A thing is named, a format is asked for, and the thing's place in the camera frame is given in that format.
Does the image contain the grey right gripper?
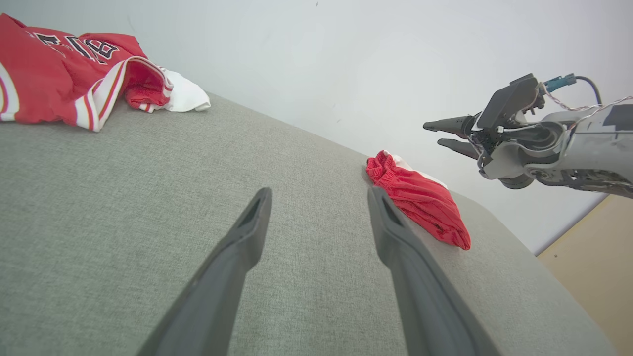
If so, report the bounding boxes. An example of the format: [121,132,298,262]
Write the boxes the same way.
[423,115,570,191]

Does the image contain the red basketball jersey white sleeves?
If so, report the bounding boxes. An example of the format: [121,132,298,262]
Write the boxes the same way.
[0,13,211,133]

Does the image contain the black cable teal plug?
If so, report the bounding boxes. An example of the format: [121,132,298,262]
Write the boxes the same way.
[543,73,603,107]

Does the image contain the red shorts white trim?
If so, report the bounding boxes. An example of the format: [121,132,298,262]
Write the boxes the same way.
[366,150,471,251]

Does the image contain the grey fabric sofa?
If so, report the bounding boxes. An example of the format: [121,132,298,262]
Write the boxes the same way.
[0,91,619,356]

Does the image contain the thin twisted wire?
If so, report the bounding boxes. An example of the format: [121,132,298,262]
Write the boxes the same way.
[541,83,633,130]

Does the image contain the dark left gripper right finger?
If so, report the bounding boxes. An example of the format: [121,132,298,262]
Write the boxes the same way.
[368,186,501,356]

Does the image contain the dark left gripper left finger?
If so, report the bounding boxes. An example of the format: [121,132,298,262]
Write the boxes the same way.
[136,187,274,356]

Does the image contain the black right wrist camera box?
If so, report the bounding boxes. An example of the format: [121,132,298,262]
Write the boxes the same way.
[476,74,541,130]

